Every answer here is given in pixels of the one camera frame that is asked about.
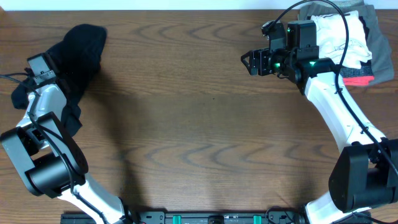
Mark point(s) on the white folded garment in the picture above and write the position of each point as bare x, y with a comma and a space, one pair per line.
331, 39

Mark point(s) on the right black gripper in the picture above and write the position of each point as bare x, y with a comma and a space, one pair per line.
264, 55

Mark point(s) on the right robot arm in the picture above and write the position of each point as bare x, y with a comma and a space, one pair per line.
365, 174

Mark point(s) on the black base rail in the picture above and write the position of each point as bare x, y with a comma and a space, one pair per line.
271, 217

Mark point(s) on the grey folded garment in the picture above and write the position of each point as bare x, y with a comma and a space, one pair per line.
382, 65

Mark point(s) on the black garment with red hem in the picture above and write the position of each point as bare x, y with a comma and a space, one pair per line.
358, 76

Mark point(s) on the black t-shirt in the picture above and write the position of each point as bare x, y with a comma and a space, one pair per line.
77, 60

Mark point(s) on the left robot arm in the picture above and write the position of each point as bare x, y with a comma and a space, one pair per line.
47, 159

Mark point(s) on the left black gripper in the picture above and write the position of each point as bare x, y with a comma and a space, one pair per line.
62, 81

